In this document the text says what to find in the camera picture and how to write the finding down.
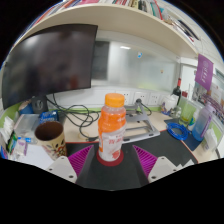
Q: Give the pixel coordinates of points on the dark wine bottle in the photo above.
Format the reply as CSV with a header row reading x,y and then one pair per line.
x,y
177,91

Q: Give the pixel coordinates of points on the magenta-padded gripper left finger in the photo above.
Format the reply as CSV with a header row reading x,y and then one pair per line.
x,y
63,168

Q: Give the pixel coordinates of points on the small blue box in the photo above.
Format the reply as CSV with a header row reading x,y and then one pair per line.
x,y
48,116

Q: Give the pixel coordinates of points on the white printed paper sheet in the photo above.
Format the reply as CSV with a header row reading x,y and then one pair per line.
x,y
36,155

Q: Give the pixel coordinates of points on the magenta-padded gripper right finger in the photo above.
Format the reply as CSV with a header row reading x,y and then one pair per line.
x,y
163,168

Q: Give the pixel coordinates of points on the black computer monitor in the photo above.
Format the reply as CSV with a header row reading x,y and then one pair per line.
x,y
50,63

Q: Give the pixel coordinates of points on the black desk mat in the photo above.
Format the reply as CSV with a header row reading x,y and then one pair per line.
x,y
160,146

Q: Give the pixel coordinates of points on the white tissue pack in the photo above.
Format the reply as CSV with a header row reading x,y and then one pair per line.
x,y
210,140

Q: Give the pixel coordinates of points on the grey metal laptop stand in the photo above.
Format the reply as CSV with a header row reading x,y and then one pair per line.
x,y
140,131

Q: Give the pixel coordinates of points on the orange-capped drink bottle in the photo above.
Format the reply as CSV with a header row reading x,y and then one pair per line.
x,y
111,130

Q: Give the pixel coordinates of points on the patterned beige mug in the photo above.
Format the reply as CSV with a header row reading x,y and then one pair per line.
x,y
53,141

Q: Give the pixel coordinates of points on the cream shelf with books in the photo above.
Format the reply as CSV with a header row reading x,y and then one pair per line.
x,y
110,20

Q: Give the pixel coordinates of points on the flat round red coaster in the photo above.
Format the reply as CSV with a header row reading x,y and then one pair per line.
x,y
110,163

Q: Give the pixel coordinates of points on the purple hanging banner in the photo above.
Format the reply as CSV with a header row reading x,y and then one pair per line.
x,y
204,71

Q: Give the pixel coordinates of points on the purple translucent water bottle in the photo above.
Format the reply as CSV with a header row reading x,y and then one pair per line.
x,y
201,125

